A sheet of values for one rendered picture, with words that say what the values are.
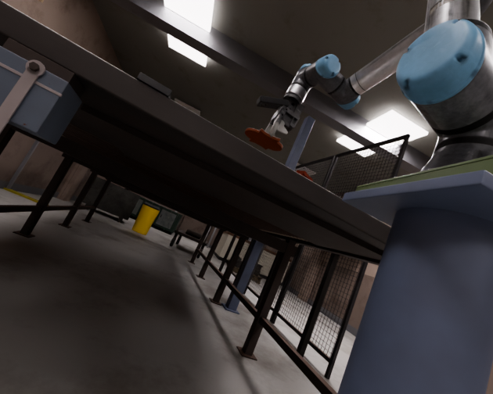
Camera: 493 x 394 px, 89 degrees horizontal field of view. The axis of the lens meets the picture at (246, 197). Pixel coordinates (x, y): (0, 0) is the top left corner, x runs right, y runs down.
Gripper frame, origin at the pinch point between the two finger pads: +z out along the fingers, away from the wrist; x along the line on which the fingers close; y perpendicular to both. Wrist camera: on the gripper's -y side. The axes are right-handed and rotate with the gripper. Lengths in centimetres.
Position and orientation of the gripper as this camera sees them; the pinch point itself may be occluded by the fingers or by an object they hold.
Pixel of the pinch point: (264, 138)
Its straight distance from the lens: 94.9
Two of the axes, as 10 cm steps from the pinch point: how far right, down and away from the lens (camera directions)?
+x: -3.0, 0.5, 9.5
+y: 8.3, 5.2, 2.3
